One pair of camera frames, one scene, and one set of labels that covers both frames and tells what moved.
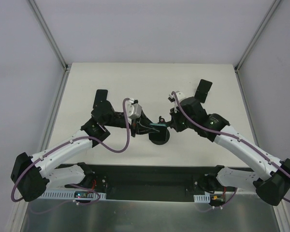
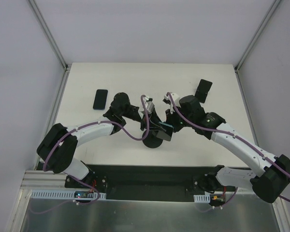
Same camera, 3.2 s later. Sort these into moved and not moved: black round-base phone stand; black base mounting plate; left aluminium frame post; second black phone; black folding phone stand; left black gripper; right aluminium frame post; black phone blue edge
Moved: black phone blue edge; black round-base phone stand; left black gripper
Not moved: second black phone; black folding phone stand; right aluminium frame post; black base mounting plate; left aluminium frame post
